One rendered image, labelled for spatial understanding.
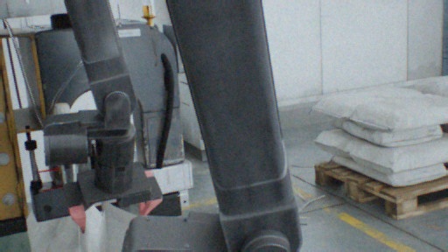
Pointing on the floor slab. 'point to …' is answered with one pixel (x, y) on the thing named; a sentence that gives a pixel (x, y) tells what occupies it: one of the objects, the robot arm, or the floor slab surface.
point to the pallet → (402, 194)
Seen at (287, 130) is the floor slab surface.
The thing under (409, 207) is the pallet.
